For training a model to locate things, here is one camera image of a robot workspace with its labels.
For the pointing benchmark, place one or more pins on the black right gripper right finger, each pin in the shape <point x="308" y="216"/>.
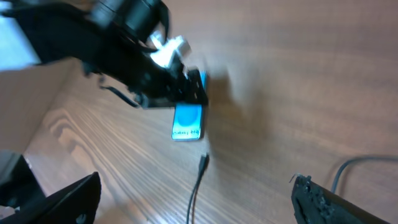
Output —
<point x="314" y="204"/>

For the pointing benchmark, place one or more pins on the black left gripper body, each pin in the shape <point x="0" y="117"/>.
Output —
<point x="157" y="87"/>

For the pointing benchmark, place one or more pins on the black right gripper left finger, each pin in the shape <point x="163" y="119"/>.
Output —
<point x="76" y="203"/>

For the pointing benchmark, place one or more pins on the blue Galaxy smartphone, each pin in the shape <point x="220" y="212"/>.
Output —
<point x="187" y="124"/>

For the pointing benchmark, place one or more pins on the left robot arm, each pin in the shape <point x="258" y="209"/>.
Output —
<point x="111" y="39"/>

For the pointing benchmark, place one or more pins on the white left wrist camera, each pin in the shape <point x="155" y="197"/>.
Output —
<point x="165" y="54"/>

